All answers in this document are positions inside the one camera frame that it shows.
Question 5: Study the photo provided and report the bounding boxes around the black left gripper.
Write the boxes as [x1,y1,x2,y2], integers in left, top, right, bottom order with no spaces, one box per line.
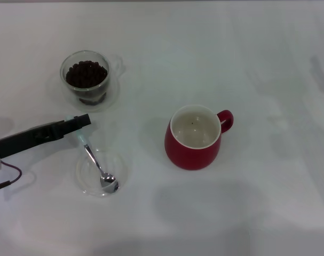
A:
[0,113,92,158]

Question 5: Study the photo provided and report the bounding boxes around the blue-handled metal spoon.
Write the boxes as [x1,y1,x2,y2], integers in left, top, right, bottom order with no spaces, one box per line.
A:
[65,115,120,193]

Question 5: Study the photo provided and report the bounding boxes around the red ceramic mug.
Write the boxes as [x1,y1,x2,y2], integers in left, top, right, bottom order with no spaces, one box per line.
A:
[164,105,234,171]

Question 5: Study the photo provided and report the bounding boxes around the dark coffee beans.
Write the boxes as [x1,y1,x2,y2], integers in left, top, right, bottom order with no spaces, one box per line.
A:
[65,60,108,106]

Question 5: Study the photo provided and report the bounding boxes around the clear glass saucer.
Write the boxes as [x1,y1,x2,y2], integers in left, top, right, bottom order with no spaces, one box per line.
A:
[76,148,130,198]

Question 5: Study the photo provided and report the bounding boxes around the clear double-wall glass cup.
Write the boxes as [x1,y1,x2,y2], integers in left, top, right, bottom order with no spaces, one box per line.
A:
[59,50,127,113]

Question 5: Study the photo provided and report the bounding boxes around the maroon left arm cable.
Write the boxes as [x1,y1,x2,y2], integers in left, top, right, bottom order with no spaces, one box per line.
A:
[0,161,23,193]

